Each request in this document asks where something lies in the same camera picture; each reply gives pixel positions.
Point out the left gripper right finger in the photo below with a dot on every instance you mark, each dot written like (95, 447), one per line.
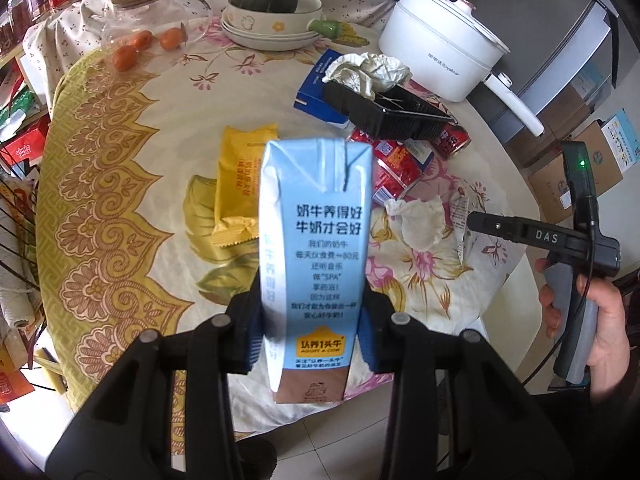
(457, 411)

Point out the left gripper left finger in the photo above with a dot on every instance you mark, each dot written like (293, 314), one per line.
(163, 411)

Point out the crushed red can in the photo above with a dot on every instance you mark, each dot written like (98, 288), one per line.
(398, 166)

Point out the light blue milk carton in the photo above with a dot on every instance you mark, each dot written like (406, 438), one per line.
(314, 211)

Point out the red cartoon milk can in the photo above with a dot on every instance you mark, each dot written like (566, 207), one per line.
(450, 141)

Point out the right hand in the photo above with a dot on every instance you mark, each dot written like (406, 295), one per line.
(610, 352)

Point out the cardboard box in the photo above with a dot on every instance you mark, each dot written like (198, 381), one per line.
(551, 184)

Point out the small white sachet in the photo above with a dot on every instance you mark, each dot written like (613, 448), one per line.
(459, 210)

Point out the crumpled white tissue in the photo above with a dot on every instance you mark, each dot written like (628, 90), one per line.
(422, 223)

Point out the black plastic tray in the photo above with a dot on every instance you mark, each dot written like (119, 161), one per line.
(396, 114)

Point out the white electric pot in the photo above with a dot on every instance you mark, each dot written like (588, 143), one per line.
(450, 53)

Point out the crumpled foil paper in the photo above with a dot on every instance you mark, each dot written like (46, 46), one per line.
(367, 74)

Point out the yellow snack wrapper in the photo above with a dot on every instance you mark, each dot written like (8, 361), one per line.
(238, 174)

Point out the blue tissue box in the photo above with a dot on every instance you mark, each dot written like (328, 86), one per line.
(309, 97)

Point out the floral tablecloth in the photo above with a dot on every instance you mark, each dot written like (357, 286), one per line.
(126, 206)

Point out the small orange left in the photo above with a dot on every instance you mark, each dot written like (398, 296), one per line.
(124, 58)

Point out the small orange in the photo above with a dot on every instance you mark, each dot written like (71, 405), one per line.
(124, 58)
(172, 38)
(142, 40)

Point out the white plates stack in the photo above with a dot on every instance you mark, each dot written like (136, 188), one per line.
(269, 43)

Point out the small orange middle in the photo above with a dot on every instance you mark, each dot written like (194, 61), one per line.
(142, 40)

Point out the small orange right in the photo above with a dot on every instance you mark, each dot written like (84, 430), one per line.
(172, 38)

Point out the glass jar with wooden lid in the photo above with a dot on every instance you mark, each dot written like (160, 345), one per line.
(126, 17)

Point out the cream bowl with green handle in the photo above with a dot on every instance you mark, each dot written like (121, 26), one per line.
(308, 17)

